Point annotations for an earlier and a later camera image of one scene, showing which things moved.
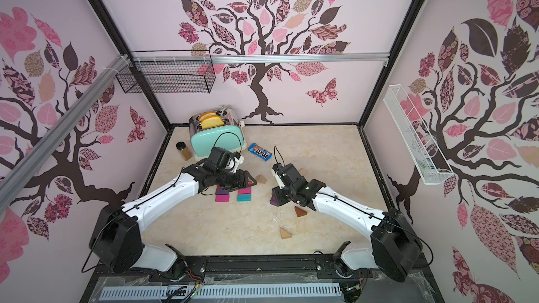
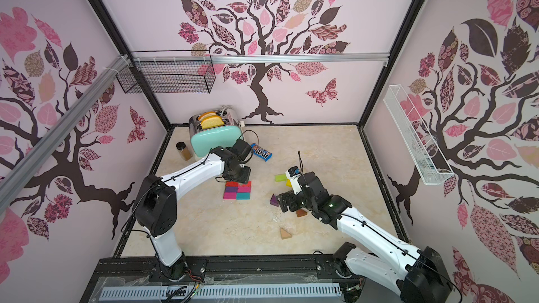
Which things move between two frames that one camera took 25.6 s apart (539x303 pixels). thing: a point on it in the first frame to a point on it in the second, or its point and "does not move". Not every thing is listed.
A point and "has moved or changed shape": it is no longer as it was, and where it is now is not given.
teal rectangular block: x=243 y=198 does not move
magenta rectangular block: x=248 y=191 does not move
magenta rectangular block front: x=222 y=198 has moved or changed shape
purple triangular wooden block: x=273 y=201 does not move
